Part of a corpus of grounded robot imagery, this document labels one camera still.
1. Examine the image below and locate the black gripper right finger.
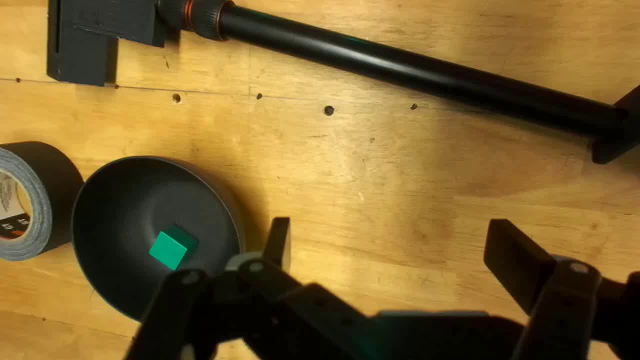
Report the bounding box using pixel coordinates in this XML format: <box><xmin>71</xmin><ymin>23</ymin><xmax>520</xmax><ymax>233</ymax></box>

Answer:
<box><xmin>482</xmin><ymin>218</ymin><xmax>640</xmax><ymax>360</ymax></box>

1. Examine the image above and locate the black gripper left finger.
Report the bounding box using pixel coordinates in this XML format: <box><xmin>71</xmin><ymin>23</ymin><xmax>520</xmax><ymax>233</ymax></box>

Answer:
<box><xmin>124</xmin><ymin>216</ymin><xmax>376</xmax><ymax>360</ymax></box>

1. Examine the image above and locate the black bowl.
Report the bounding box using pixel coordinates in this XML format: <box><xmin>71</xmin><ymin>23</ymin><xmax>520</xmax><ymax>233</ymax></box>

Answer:
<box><xmin>71</xmin><ymin>155</ymin><xmax>249</xmax><ymax>322</ymax></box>

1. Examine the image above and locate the green cube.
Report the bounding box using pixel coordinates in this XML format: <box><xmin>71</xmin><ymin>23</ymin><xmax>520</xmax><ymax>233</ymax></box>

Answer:
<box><xmin>147</xmin><ymin>225</ymin><xmax>200</xmax><ymax>272</ymax></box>

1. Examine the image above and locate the black T-shaped tool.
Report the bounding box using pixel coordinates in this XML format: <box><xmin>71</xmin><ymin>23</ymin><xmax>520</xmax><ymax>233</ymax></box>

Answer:
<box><xmin>47</xmin><ymin>0</ymin><xmax>640</xmax><ymax>167</ymax></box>

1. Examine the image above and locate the grey duct tape roll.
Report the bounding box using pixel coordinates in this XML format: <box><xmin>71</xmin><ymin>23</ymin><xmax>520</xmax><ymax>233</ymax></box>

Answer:
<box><xmin>0</xmin><ymin>141</ymin><xmax>86</xmax><ymax>263</ymax></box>

